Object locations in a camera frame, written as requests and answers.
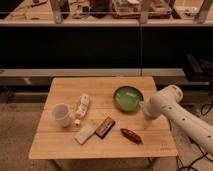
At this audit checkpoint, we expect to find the wooden table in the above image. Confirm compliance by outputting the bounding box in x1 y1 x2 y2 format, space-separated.
29 77 177 159

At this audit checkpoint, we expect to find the long shelf bench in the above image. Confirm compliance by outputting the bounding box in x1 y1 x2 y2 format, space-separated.
0 0 213 27

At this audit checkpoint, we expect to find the red brown snack bar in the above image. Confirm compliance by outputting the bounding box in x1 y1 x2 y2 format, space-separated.
95 117 115 139

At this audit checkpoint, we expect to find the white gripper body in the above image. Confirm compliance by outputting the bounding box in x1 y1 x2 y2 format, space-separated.
140 101 152 130

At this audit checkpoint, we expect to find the green bowl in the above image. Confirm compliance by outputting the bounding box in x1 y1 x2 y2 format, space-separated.
113 86 144 112

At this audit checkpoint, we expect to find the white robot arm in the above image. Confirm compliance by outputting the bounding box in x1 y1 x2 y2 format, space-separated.
142 85 213 156

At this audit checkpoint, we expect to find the white plastic cup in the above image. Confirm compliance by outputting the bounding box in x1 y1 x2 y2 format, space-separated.
51 104 71 127

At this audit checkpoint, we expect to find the black cable on floor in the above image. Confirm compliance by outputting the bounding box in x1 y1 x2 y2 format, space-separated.
175 139 213 171

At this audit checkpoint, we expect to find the white tube bottle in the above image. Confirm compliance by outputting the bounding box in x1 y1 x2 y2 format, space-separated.
74 93 90 126

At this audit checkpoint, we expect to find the white rectangular packet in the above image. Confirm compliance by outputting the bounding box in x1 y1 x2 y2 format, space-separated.
74 123 96 145

